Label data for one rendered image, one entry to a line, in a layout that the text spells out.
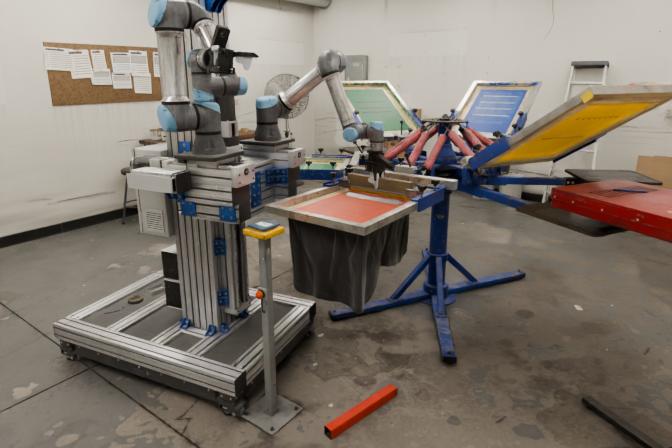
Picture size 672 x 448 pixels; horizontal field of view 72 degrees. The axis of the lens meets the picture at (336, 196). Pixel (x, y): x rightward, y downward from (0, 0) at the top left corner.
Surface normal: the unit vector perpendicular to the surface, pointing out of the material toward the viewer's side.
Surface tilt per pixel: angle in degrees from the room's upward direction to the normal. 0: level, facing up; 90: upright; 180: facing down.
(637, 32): 90
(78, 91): 90
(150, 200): 90
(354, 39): 90
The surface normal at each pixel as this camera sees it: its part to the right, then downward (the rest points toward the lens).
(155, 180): -0.40, 0.23
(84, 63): 0.80, 0.11
